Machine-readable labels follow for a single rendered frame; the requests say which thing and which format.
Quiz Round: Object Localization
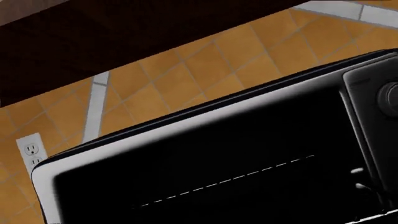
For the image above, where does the black toaster oven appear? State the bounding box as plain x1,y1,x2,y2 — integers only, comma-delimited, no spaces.
30,47,398,224

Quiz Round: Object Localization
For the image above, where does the black round oven knob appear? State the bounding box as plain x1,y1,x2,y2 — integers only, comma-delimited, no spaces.
376,80,398,113

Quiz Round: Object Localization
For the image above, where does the dark wood wall cabinet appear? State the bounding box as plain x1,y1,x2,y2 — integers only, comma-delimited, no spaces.
0,0,319,108

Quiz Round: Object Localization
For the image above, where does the white wall power outlet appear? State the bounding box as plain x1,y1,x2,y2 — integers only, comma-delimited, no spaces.
16,132,49,180

